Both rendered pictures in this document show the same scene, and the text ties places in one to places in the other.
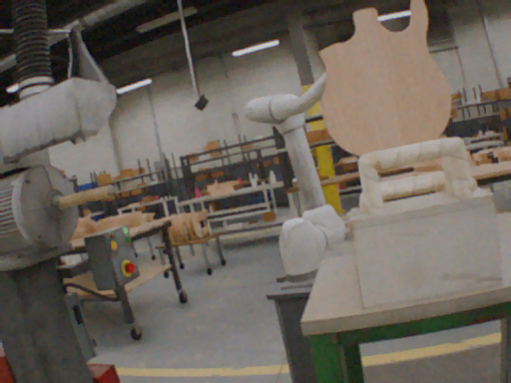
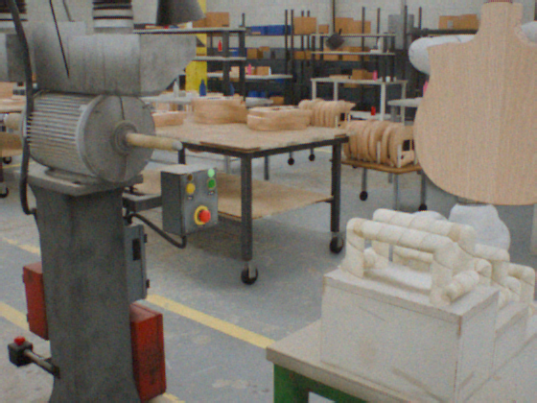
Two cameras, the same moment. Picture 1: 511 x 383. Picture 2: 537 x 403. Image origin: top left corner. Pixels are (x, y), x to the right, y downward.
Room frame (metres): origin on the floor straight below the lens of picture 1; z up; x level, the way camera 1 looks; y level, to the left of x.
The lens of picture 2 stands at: (-0.32, -0.54, 1.51)
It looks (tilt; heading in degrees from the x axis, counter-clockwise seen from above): 14 degrees down; 26
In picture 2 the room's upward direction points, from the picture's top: straight up
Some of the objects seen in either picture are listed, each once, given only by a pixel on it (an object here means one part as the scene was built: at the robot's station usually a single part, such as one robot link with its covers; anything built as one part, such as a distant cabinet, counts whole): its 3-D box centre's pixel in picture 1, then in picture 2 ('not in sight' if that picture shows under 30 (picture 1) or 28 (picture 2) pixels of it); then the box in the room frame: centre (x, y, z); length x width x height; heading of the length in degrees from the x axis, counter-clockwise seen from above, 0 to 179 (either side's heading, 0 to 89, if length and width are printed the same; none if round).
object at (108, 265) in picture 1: (96, 268); (170, 205); (1.35, 0.64, 0.99); 0.24 x 0.21 x 0.26; 75
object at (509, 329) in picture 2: not in sight; (445, 320); (0.87, -0.34, 0.98); 0.27 x 0.16 x 0.09; 75
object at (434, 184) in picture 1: (409, 189); (440, 258); (0.83, -0.33, 1.12); 0.20 x 0.03 x 0.03; 74
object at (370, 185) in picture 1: (371, 189); (355, 252); (0.70, -0.20, 1.15); 0.03 x 0.03 x 0.09
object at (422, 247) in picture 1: (423, 244); (406, 326); (0.72, -0.29, 1.02); 0.27 x 0.15 x 0.17; 75
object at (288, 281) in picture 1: (299, 275); not in sight; (1.68, -0.10, 0.73); 0.22 x 0.18 x 0.06; 67
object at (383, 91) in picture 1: (381, 80); (496, 104); (1.02, -0.38, 1.39); 0.35 x 0.04 x 0.40; 74
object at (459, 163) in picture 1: (460, 172); (441, 274); (0.65, -0.36, 1.15); 0.03 x 0.03 x 0.09
